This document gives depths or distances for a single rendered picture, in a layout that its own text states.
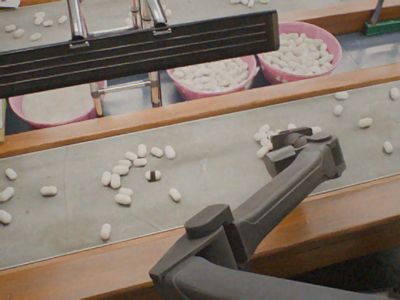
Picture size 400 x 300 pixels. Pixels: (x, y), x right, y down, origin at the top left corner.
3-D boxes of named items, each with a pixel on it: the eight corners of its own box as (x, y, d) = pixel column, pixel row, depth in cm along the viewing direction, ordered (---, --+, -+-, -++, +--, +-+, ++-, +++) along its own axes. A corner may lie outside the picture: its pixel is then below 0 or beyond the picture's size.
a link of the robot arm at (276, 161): (346, 174, 83) (334, 133, 81) (294, 196, 81) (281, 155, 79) (317, 166, 94) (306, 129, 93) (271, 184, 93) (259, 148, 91)
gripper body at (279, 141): (268, 135, 98) (281, 139, 91) (308, 126, 100) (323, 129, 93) (272, 161, 100) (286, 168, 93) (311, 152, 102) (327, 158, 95)
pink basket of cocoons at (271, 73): (348, 91, 131) (358, 67, 124) (269, 106, 126) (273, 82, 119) (312, 39, 147) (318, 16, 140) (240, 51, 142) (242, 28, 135)
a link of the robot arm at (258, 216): (231, 303, 54) (203, 227, 52) (199, 297, 58) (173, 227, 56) (353, 173, 84) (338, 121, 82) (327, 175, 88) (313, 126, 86)
